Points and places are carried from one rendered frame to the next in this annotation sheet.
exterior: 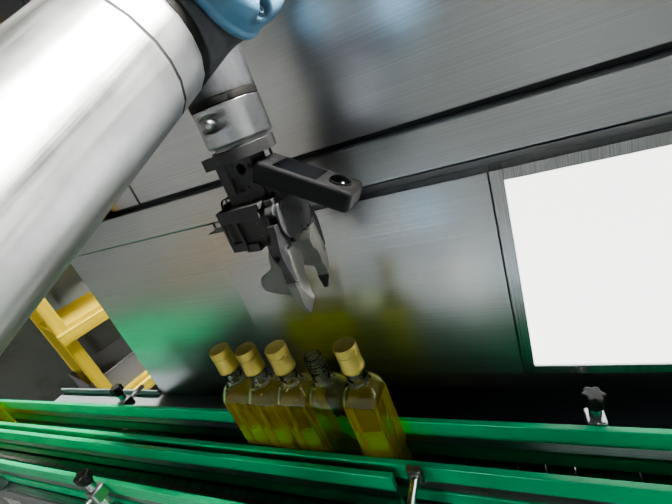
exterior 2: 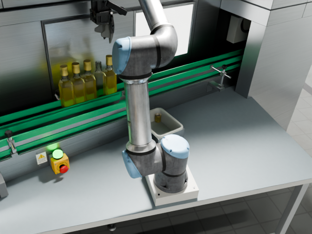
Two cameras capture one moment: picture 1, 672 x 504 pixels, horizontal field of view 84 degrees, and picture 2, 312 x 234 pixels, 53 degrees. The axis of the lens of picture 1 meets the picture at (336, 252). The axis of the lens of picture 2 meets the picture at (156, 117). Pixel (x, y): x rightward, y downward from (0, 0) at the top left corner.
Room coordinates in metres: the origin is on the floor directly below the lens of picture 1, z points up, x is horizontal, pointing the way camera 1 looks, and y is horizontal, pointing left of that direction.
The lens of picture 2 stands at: (-0.39, 1.23, 1.83)
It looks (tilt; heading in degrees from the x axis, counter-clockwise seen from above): 35 degrees down; 295
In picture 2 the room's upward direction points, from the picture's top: 4 degrees clockwise
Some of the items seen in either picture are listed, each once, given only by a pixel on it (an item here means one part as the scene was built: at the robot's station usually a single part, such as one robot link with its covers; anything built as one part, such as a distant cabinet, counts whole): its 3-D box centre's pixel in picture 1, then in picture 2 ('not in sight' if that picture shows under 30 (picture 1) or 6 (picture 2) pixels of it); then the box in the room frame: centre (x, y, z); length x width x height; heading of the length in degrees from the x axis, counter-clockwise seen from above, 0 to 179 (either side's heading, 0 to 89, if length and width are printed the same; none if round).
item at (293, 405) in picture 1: (314, 425); (89, 92); (0.48, 0.14, 0.99); 0.06 x 0.06 x 0.21; 63
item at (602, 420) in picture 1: (592, 415); not in sight; (0.36, -0.26, 0.94); 0.07 x 0.04 x 0.13; 152
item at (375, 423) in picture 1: (378, 429); (109, 87); (0.43, 0.04, 0.99); 0.06 x 0.06 x 0.21; 61
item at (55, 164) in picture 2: not in sight; (59, 162); (0.43, 0.46, 0.79); 0.07 x 0.07 x 0.07; 62
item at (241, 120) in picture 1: (233, 125); not in sight; (0.44, 0.06, 1.47); 0.08 x 0.08 x 0.05
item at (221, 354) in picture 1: (223, 358); (64, 70); (0.54, 0.24, 1.14); 0.04 x 0.04 x 0.04
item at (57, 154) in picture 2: not in sight; (57, 153); (0.44, 0.45, 0.84); 0.04 x 0.04 x 0.03
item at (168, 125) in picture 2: not in sight; (159, 127); (0.15, -0.01, 0.80); 0.22 x 0.17 x 0.09; 152
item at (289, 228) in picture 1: (259, 194); (101, 9); (0.44, 0.06, 1.39); 0.09 x 0.08 x 0.12; 61
